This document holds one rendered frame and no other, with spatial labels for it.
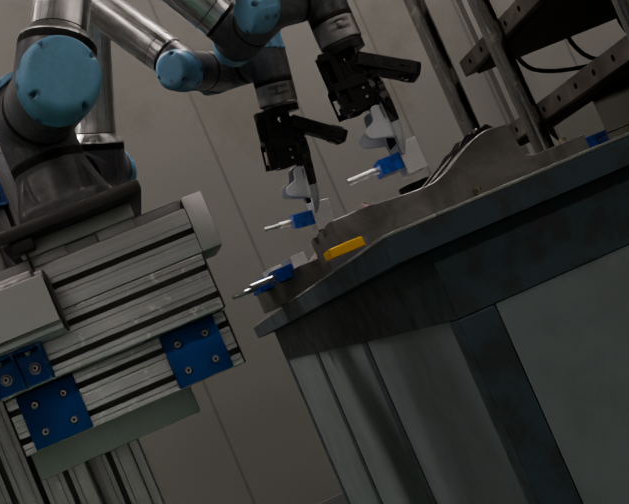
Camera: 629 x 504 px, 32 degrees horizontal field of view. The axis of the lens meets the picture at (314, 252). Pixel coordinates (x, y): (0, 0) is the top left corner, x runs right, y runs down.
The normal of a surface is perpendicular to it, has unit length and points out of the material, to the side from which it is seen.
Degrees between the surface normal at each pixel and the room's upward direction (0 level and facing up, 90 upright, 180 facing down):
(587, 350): 90
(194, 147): 90
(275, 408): 90
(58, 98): 96
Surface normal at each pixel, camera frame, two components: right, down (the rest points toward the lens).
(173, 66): -0.46, 0.15
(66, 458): 0.15, -0.13
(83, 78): 0.43, -0.12
